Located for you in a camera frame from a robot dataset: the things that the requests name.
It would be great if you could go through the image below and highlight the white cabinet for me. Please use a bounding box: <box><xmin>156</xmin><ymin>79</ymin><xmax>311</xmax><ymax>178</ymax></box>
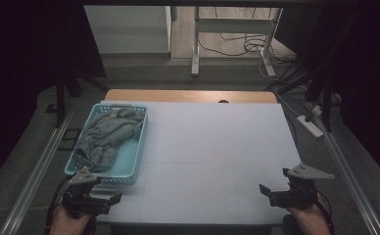
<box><xmin>83</xmin><ymin>4</ymin><xmax>172</xmax><ymax>55</ymax></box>

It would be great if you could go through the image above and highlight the light blue plastic basket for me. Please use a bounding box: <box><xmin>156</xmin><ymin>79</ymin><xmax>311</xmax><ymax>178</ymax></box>
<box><xmin>64</xmin><ymin>102</ymin><xmax>149</xmax><ymax>188</ymax></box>

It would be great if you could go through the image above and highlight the black floor cable bundle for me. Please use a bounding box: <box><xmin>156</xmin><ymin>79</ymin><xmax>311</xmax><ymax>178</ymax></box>
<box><xmin>197</xmin><ymin>32</ymin><xmax>297</xmax><ymax>65</ymax></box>

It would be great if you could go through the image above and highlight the white desk frame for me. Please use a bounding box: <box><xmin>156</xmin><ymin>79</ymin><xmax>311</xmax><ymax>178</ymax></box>
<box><xmin>191</xmin><ymin>6</ymin><xmax>284</xmax><ymax>78</ymax></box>

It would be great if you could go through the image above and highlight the grey-green denim garment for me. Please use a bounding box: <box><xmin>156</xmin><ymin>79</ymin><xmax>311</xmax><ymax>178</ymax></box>
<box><xmin>73</xmin><ymin>108</ymin><xmax>146</xmax><ymax>173</ymax></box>

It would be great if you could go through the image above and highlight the aluminium floor rail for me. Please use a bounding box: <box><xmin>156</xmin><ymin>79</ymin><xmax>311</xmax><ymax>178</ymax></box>
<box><xmin>309</xmin><ymin>107</ymin><xmax>380</xmax><ymax>235</ymax></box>
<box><xmin>0</xmin><ymin>104</ymin><xmax>78</xmax><ymax>235</ymax></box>

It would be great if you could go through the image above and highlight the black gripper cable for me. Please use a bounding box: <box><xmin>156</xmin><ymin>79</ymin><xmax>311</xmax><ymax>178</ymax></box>
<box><xmin>314</xmin><ymin>190</ymin><xmax>335</xmax><ymax>235</ymax></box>
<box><xmin>45</xmin><ymin>175</ymin><xmax>72</xmax><ymax>231</ymax></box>

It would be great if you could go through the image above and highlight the white power cable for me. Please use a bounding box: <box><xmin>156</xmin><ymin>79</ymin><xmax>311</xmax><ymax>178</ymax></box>
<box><xmin>274</xmin><ymin>89</ymin><xmax>302</xmax><ymax>118</ymax></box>

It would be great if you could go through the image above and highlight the dark curtain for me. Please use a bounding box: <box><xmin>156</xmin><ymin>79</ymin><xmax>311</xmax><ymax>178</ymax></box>
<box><xmin>275</xmin><ymin>0</ymin><xmax>380</xmax><ymax>180</ymax></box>
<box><xmin>0</xmin><ymin>0</ymin><xmax>108</xmax><ymax>194</ymax></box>

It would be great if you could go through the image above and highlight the wooden table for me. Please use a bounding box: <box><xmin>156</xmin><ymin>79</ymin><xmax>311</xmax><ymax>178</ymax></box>
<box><xmin>104</xmin><ymin>88</ymin><xmax>279</xmax><ymax>105</ymax></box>

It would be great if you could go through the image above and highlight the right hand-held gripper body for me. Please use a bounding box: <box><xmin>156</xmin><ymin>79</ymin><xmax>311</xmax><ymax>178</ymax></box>
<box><xmin>283</xmin><ymin>163</ymin><xmax>336</xmax><ymax>211</ymax></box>

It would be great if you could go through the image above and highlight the white foam table mat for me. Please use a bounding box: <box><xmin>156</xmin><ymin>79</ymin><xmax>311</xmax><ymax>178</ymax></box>
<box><xmin>52</xmin><ymin>101</ymin><xmax>304</xmax><ymax>226</ymax></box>

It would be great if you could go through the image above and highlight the person's left hand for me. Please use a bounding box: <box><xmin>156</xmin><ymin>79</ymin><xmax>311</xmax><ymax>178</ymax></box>
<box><xmin>49</xmin><ymin>205</ymin><xmax>93</xmax><ymax>235</ymax></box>

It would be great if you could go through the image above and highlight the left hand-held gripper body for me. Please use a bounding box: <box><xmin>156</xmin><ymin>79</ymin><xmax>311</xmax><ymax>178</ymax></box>
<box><xmin>62</xmin><ymin>167</ymin><xmax>102</xmax><ymax>219</ymax></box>

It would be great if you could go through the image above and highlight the person's right hand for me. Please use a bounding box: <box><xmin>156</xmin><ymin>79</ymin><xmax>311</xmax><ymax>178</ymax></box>
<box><xmin>287</xmin><ymin>195</ymin><xmax>331</xmax><ymax>235</ymax></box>

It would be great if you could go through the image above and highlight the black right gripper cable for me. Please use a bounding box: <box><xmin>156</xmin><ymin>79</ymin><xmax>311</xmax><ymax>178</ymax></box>
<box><xmin>314</xmin><ymin>190</ymin><xmax>335</xmax><ymax>235</ymax></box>

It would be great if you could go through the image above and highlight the white power strip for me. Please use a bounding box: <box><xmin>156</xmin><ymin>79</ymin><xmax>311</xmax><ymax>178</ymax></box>
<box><xmin>296</xmin><ymin>115</ymin><xmax>324</xmax><ymax>139</ymax></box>

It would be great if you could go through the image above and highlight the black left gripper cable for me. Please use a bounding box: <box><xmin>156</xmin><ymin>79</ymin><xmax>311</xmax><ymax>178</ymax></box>
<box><xmin>45</xmin><ymin>175</ymin><xmax>72</xmax><ymax>231</ymax></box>

